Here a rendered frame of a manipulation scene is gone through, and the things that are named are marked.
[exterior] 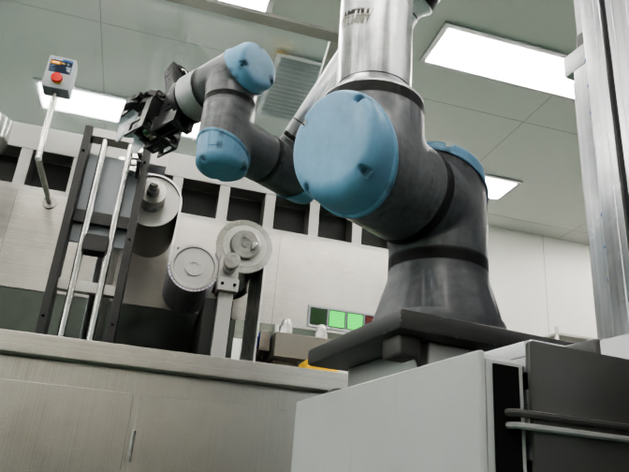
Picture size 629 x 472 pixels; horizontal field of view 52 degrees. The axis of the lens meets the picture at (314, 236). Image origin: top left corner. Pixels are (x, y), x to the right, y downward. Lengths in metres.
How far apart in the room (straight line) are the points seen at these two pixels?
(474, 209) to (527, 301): 4.56
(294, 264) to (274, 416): 0.82
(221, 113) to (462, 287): 0.41
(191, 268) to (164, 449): 0.52
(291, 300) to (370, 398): 1.58
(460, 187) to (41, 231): 1.51
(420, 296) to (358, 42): 0.28
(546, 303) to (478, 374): 5.04
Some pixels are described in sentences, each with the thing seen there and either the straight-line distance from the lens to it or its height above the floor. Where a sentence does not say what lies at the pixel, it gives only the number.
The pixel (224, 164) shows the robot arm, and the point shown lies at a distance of 0.88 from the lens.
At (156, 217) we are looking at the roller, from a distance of 1.70.
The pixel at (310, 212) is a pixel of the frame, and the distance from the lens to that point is 2.14.
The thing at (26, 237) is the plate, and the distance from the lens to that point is 2.04.
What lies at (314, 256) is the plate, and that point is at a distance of 2.08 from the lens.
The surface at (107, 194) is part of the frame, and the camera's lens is 1.60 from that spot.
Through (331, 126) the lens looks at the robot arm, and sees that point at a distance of 0.65.
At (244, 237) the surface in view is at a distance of 1.67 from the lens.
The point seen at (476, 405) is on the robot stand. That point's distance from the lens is 0.35.
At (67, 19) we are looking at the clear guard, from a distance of 2.05.
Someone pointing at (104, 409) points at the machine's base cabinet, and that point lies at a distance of 1.31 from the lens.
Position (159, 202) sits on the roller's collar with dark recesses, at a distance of 1.66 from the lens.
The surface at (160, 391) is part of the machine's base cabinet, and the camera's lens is 1.31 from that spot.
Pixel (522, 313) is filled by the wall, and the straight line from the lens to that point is 5.24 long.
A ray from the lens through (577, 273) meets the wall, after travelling 5.65.
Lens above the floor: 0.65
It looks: 22 degrees up
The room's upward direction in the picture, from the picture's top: 5 degrees clockwise
